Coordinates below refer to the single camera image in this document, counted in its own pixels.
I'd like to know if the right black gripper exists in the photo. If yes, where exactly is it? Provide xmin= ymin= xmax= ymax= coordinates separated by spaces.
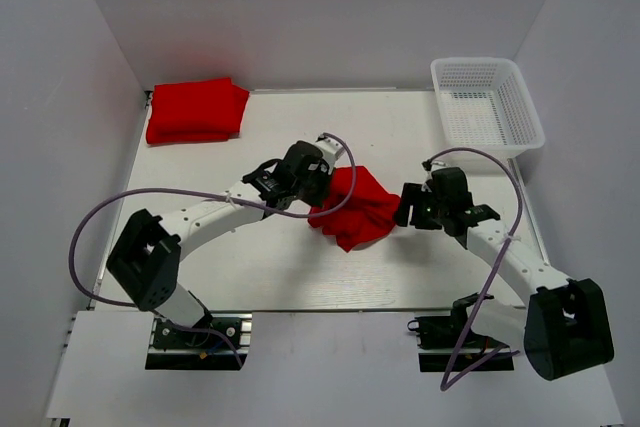
xmin=392 ymin=183 xmax=449 ymax=230

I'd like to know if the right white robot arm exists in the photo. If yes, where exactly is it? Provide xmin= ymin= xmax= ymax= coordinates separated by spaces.
xmin=394 ymin=167 xmax=614 ymax=381

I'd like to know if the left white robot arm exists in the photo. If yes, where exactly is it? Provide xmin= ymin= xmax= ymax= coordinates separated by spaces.
xmin=107 ymin=136 xmax=344 ymax=346

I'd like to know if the folded red t shirt stack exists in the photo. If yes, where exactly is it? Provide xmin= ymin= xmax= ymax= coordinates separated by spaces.
xmin=145 ymin=77 xmax=250 ymax=146

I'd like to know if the white plastic basket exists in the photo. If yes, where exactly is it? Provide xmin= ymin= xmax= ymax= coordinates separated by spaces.
xmin=430 ymin=57 xmax=545 ymax=159

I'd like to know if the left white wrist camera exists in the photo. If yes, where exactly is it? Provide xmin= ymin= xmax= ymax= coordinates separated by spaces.
xmin=314 ymin=135 xmax=345 ymax=165

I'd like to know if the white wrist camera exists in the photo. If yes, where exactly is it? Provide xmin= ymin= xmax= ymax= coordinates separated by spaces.
xmin=422 ymin=159 xmax=447 ymax=173
xmin=314 ymin=135 xmax=345 ymax=165

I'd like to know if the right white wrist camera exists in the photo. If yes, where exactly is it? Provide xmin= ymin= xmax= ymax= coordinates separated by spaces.
xmin=422 ymin=159 xmax=447 ymax=173

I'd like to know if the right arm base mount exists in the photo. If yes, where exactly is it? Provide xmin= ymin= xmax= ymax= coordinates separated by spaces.
xmin=407 ymin=314 xmax=516 ymax=374

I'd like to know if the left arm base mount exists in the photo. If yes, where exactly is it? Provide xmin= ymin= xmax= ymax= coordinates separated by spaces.
xmin=145 ymin=314 xmax=252 ymax=371

